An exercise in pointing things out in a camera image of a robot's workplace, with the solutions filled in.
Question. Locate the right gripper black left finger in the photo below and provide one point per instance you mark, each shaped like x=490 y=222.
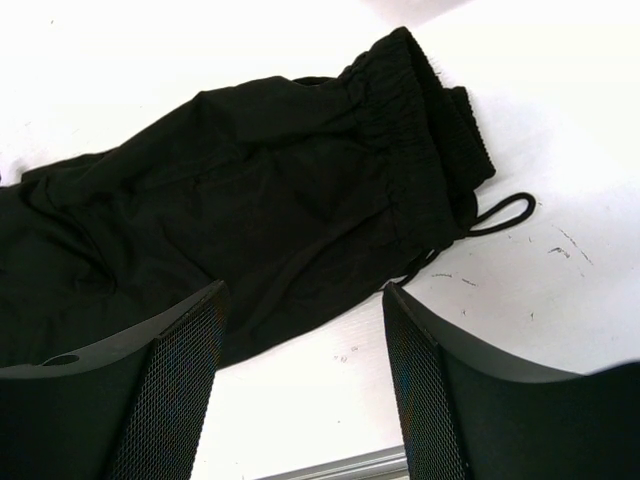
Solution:
x=131 y=406

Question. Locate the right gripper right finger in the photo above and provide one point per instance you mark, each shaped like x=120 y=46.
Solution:
x=469 y=410

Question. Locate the black trousers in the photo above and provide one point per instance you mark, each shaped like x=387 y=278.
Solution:
x=304 y=196

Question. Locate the aluminium front rail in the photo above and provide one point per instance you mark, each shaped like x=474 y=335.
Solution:
x=388 y=463

